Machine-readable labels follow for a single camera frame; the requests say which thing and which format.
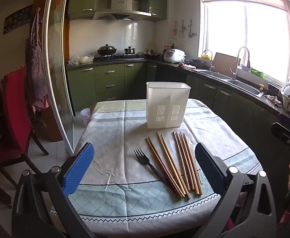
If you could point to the clear plastic spoon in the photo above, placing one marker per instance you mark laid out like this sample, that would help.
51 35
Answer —
192 138

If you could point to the black wok with lid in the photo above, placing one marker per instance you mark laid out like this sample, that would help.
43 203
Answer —
106 50

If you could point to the tall chrome kitchen faucet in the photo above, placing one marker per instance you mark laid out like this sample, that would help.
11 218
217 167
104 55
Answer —
241 54

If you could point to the glass sliding door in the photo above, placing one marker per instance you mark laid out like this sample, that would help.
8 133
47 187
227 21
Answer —
58 67

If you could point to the white plastic utensil holder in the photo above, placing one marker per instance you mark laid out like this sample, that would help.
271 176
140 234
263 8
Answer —
159 96

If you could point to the dark brown single chopstick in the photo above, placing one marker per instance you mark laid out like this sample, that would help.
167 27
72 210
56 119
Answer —
159 161

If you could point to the yellow soap pump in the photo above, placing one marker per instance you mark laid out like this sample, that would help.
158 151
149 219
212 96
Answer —
261 88

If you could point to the small chrome water tap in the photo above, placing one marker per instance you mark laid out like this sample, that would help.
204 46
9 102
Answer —
208 57

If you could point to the dark wall poster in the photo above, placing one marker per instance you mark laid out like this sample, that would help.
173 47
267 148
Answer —
17 19

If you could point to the white rice cooker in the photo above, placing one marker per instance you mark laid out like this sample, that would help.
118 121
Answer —
174 55

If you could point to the green upper kitchen cabinets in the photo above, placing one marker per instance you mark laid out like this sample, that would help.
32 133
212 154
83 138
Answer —
80 0

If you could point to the kitchen window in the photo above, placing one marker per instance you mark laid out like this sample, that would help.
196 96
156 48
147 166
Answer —
246 42

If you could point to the dark seasoning bottles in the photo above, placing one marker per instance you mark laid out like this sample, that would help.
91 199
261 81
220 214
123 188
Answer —
168 49

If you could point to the black plastic fork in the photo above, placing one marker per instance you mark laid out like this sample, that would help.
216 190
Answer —
141 156

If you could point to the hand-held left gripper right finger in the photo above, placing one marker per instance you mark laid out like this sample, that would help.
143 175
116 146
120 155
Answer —
208 168

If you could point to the green plastic basin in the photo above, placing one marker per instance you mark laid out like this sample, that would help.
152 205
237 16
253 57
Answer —
257 73

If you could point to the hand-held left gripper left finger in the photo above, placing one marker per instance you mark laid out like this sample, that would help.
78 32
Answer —
78 171

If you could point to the black gas stove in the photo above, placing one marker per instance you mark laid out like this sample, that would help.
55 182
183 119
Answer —
120 58

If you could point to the silver range hood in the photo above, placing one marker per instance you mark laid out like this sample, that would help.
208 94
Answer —
121 5

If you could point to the wooden cutting board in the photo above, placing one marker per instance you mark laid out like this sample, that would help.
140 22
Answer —
224 62

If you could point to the group of wooden chopsticks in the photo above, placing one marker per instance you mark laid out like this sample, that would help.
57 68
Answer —
182 153

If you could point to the crumpled grey rag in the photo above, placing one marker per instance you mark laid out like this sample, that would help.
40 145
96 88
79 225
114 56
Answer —
273 100

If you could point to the white plastic bucket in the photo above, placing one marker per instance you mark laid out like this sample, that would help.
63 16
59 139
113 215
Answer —
86 116

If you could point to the grey green patterned tablecloth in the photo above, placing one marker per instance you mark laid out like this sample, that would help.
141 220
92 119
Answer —
115 141

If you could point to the wall rack of hanging utensils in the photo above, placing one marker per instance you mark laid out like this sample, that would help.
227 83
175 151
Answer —
184 28

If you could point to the pink dish cloth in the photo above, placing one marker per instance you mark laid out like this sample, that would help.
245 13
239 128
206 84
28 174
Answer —
186 66

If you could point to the red cushioned wooden chair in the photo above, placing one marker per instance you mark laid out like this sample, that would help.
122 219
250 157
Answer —
16 109

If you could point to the small black pot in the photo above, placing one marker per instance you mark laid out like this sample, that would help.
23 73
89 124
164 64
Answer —
129 50

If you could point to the white plastic bags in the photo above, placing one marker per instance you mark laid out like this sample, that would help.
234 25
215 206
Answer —
81 60

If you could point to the red checkered apron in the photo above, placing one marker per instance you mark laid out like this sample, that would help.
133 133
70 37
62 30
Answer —
36 74

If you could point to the steel kitchen sink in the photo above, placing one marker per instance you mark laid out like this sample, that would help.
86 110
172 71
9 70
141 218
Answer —
234 81

